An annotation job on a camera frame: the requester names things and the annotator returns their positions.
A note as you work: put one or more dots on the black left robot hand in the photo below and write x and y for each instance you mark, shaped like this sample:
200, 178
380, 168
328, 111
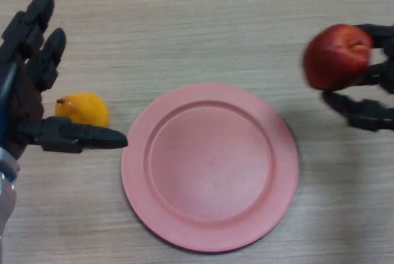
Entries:
21, 91

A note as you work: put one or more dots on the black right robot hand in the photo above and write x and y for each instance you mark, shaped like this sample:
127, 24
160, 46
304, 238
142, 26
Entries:
366, 113

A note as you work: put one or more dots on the red apple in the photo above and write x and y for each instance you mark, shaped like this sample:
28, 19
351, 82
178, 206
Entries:
334, 58

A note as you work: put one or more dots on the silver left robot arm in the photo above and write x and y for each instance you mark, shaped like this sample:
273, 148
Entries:
6, 193

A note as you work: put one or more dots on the pink round plate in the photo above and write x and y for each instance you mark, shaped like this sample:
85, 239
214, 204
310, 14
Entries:
210, 168

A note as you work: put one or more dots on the yellow pear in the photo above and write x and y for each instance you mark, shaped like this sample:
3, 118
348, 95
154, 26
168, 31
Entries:
84, 108

